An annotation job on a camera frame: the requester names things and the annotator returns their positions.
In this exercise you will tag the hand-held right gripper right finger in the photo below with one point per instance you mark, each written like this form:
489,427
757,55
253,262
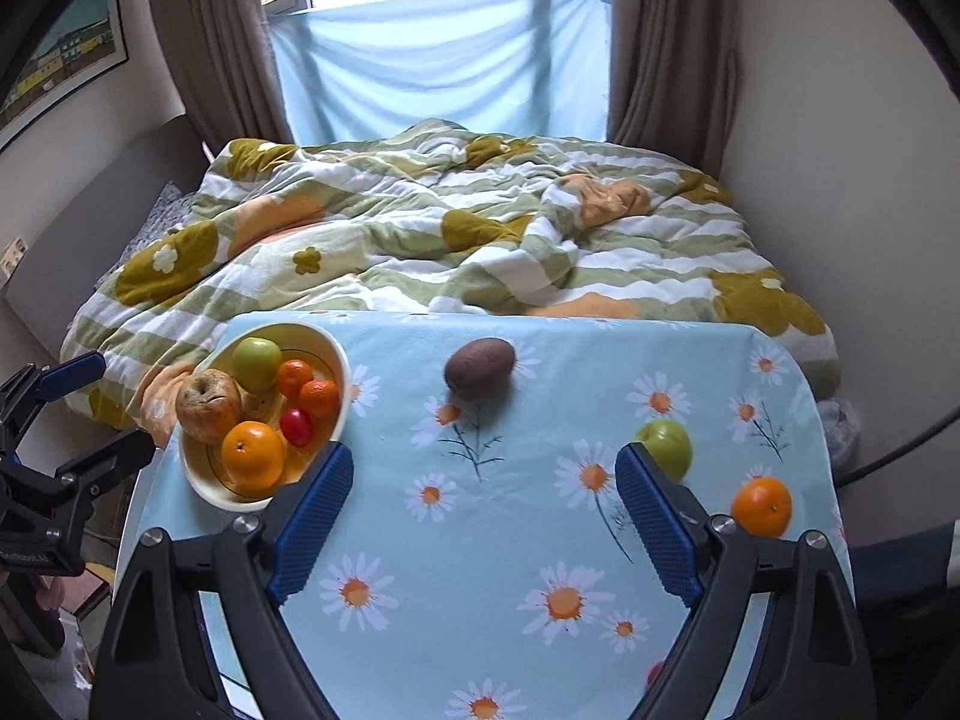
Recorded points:
660,521

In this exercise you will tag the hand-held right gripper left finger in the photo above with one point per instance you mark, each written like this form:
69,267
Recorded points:
311,517

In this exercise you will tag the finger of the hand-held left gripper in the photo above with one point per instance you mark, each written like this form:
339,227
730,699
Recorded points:
112,457
71,375

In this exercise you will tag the large orange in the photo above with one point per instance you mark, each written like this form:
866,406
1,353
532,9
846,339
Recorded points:
253,456
761,506

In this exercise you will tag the red cherry tomato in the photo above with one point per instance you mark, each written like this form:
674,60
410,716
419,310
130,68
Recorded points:
297,426
655,673

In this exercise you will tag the wrinkled brown apple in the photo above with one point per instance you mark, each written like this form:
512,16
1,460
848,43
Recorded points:
208,405

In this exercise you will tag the small mandarin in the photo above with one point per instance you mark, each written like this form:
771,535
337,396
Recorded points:
320,397
295,377

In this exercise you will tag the yellow bear print bowl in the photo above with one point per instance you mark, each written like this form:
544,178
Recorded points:
326,356

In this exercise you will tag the green apple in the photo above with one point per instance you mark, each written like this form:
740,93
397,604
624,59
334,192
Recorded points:
667,446
256,362

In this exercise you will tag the grey headboard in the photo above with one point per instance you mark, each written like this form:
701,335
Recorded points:
82,225

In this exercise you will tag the blue daisy print tablecloth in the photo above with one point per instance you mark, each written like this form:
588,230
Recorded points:
487,525

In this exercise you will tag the patterned grey pillow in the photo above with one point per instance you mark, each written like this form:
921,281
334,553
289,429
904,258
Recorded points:
161,214

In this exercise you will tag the white plastic bag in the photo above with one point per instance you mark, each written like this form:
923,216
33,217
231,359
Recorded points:
836,427

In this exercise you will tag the brown kiwi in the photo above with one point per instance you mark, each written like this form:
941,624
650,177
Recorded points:
480,366

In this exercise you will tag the green striped flower blanket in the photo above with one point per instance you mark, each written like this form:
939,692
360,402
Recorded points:
450,240

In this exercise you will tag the brown curtain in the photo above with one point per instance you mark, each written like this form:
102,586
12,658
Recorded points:
675,52
217,37

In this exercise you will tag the light blue window cloth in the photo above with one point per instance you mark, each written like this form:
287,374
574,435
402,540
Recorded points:
435,67

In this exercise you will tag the wall socket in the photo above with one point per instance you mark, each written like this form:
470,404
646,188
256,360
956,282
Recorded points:
13,253

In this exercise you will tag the wall poster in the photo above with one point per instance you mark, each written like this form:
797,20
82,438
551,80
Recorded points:
67,52

